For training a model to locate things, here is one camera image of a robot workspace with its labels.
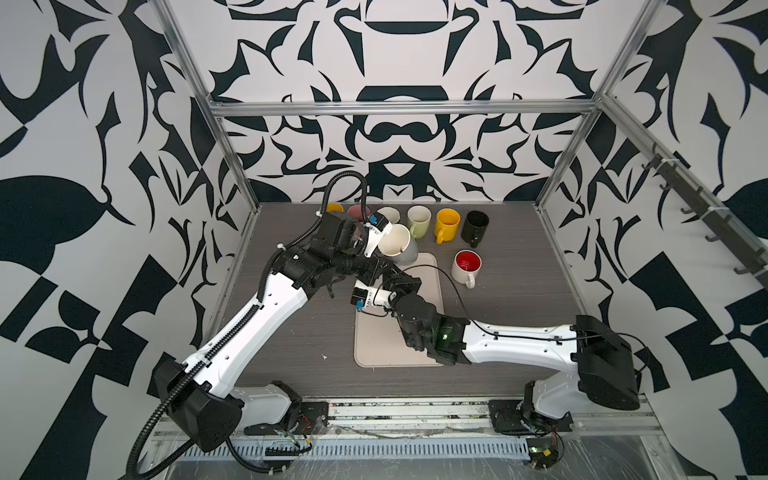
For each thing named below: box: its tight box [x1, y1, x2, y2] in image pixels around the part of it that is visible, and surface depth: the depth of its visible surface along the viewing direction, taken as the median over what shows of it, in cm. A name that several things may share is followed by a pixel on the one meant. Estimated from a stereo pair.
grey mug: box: [378, 224, 418, 266], surface depth 69 cm
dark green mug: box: [376, 206, 401, 224], surface depth 106 cm
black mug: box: [461, 210, 490, 248], surface depth 107 cm
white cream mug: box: [451, 249, 483, 289], surface depth 98 cm
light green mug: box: [407, 204, 432, 239], surface depth 107 cm
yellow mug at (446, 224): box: [434, 208, 461, 245], surface depth 107 cm
